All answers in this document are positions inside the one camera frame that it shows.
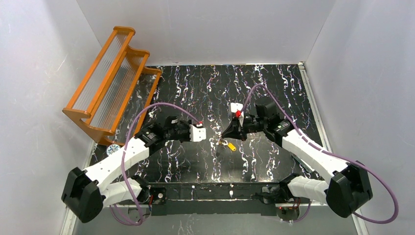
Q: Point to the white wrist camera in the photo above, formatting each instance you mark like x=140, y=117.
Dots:
x=198, y=132
x=236, y=113

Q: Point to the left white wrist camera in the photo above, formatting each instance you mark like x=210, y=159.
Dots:
x=198, y=132

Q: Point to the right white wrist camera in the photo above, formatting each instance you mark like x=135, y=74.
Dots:
x=236, y=113

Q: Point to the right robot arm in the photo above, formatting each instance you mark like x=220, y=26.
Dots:
x=344, y=187

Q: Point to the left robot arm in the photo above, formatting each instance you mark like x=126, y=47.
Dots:
x=87, y=191

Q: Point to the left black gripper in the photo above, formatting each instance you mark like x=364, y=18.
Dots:
x=183, y=131

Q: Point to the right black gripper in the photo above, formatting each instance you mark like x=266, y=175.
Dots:
x=242, y=126

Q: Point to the orange wooden rack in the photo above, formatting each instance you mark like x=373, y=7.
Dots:
x=100, y=101

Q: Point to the yellow tagged key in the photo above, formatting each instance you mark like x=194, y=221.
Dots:
x=231, y=147

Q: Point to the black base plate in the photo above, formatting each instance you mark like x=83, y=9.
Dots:
x=218, y=198

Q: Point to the white keyring holder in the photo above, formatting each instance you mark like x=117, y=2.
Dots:
x=222, y=144

